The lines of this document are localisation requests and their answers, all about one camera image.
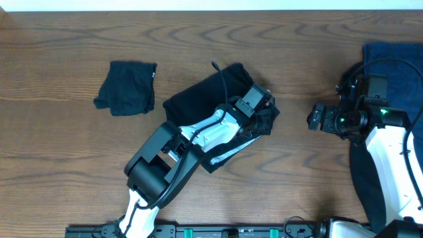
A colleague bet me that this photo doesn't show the black shorts with white trim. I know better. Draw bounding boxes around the black shorts with white trim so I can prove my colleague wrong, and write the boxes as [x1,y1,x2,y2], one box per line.
[163,63,260,173]

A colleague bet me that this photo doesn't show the black garment under pile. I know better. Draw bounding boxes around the black garment under pile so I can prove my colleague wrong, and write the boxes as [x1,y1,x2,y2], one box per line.
[340,62,387,232]

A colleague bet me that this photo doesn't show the small folded black garment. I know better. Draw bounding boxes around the small folded black garment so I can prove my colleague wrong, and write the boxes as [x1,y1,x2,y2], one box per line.
[93,61,157,116]

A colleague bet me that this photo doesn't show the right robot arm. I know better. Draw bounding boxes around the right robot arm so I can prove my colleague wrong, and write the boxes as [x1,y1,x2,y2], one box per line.
[307,83,422,237]

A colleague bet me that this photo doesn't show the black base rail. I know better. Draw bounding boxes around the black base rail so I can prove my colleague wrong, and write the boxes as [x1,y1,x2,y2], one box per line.
[64,223,330,238]

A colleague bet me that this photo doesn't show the navy blue garment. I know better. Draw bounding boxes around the navy blue garment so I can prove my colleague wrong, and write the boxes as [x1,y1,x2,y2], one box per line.
[362,41,423,159]

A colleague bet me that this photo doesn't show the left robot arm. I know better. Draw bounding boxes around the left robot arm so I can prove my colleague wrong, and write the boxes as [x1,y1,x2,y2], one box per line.
[116,96,278,237]

